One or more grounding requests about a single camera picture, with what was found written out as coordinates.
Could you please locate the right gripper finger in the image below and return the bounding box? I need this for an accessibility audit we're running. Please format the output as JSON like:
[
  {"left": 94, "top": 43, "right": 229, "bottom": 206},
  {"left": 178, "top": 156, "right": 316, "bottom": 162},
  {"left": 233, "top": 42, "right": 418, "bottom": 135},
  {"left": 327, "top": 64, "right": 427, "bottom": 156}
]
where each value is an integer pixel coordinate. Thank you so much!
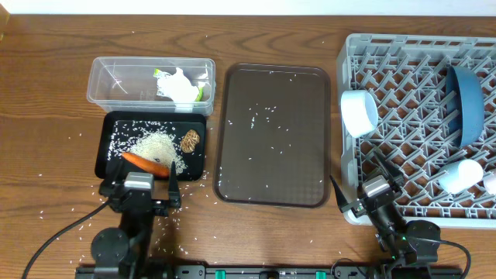
[
  {"left": 374, "top": 151, "right": 405, "bottom": 188},
  {"left": 329, "top": 175, "right": 350, "bottom": 212}
]

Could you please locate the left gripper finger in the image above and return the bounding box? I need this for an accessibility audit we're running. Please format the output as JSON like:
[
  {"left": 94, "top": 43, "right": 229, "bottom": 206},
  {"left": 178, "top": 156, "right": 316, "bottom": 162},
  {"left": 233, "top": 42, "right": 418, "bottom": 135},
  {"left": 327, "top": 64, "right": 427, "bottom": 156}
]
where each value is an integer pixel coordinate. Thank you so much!
[
  {"left": 168, "top": 161, "right": 181, "bottom": 208},
  {"left": 109, "top": 159, "right": 124, "bottom": 185}
]

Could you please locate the orange carrot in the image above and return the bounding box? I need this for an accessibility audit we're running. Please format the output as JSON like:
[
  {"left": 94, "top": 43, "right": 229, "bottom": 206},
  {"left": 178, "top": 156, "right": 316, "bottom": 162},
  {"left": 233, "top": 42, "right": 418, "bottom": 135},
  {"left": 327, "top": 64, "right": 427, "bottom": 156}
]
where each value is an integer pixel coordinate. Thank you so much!
[{"left": 121, "top": 153, "right": 170, "bottom": 178}]

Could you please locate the brown food scrap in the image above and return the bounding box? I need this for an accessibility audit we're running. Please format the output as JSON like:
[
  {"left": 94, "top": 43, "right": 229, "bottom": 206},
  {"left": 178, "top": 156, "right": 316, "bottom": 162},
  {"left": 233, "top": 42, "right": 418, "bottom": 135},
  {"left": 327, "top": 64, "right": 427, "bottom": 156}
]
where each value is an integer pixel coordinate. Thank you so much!
[{"left": 180, "top": 129, "right": 201, "bottom": 153}]

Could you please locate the light blue cup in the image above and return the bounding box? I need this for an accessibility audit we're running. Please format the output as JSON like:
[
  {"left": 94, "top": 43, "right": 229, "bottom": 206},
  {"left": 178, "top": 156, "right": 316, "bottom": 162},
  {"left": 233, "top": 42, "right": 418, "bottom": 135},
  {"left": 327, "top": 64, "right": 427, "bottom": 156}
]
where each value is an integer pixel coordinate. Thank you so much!
[{"left": 439, "top": 159, "right": 484, "bottom": 194}]

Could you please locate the light blue rice bowl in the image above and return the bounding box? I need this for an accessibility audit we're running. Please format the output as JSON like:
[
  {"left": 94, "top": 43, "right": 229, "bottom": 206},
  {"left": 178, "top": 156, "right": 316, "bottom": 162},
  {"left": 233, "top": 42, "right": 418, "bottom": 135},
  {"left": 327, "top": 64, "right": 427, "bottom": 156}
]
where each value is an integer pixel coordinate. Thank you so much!
[{"left": 340, "top": 90, "right": 378, "bottom": 138}]

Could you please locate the pink white cup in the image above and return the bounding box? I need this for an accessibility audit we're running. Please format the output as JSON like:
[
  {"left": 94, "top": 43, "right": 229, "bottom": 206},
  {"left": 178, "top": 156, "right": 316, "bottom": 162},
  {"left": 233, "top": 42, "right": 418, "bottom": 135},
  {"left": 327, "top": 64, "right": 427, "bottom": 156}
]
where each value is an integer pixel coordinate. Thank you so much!
[{"left": 483, "top": 171, "right": 496, "bottom": 195}]

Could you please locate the dark blue plate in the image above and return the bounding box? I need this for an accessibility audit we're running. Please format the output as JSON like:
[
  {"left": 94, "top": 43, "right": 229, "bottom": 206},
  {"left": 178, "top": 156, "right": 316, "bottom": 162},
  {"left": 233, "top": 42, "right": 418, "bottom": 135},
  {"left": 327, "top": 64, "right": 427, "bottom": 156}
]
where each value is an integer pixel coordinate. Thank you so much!
[{"left": 446, "top": 66, "right": 484, "bottom": 148}]

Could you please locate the white tissue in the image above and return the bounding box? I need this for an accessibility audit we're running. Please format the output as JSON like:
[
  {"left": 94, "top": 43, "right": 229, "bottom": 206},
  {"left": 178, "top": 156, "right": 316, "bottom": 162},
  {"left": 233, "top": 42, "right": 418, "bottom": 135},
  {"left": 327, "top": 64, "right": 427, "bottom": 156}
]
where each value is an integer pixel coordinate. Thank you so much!
[{"left": 157, "top": 67, "right": 201, "bottom": 103}]

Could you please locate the green yellow snack wrapper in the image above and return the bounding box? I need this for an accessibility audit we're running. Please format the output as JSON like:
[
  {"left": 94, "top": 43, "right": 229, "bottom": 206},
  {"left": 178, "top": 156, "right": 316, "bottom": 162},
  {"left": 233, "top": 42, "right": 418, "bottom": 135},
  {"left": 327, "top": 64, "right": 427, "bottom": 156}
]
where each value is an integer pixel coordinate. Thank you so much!
[{"left": 153, "top": 67, "right": 205, "bottom": 102}]

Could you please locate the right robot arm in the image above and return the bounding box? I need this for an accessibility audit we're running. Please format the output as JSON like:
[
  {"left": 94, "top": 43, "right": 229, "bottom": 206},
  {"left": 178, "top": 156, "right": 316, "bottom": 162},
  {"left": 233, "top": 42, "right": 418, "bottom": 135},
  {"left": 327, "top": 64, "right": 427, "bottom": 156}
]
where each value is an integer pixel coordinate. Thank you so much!
[{"left": 331, "top": 153, "right": 440, "bottom": 278}]

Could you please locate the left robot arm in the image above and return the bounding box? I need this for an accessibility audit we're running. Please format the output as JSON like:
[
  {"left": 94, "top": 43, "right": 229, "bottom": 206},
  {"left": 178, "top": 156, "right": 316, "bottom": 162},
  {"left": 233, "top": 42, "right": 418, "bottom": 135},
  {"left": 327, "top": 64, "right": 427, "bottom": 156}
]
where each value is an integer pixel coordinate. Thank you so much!
[{"left": 86, "top": 160, "right": 181, "bottom": 278}]

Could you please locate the black waste tray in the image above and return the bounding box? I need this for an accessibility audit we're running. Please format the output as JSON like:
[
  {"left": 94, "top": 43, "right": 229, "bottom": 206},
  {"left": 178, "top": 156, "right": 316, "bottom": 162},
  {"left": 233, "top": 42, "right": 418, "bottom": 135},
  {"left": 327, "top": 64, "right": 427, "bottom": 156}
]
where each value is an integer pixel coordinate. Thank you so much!
[{"left": 95, "top": 111, "right": 206, "bottom": 181}]

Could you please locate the grey dishwasher rack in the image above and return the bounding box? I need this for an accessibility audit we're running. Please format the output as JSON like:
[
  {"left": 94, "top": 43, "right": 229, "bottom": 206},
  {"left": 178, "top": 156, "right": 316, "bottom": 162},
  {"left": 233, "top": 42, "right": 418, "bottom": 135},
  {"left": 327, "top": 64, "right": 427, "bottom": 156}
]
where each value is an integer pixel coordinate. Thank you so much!
[{"left": 337, "top": 33, "right": 495, "bottom": 229}]

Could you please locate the white rice pile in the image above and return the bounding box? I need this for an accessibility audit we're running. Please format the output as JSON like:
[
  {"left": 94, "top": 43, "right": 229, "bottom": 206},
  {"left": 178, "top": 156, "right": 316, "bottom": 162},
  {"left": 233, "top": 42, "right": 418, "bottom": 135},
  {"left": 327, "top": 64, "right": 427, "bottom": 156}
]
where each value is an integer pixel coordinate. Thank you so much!
[{"left": 129, "top": 132, "right": 188, "bottom": 174}]

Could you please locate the clear plastic bin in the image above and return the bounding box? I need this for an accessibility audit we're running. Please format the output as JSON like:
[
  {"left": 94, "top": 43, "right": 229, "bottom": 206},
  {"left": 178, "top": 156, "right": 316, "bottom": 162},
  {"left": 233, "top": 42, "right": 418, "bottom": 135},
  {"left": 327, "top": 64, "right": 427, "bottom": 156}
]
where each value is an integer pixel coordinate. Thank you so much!
[{"left": 87, "top": 57, "right": 215, "bottom": 115}]

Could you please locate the brown serving tray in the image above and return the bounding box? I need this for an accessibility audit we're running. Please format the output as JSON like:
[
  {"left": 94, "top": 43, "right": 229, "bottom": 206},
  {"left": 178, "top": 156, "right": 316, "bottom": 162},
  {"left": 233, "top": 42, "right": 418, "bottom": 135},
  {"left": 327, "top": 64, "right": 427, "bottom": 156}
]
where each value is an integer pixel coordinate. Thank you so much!
[{"left": 213, "top": 64, "right": 331, "bottom": 208}]

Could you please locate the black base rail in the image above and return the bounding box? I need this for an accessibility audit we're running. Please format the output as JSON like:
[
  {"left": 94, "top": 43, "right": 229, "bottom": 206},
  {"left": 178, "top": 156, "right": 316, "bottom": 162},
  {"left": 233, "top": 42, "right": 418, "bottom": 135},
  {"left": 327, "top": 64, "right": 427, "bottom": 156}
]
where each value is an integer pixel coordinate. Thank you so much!
[{"left": 75, "top": 263, "right": 464, "bottom": 279}]

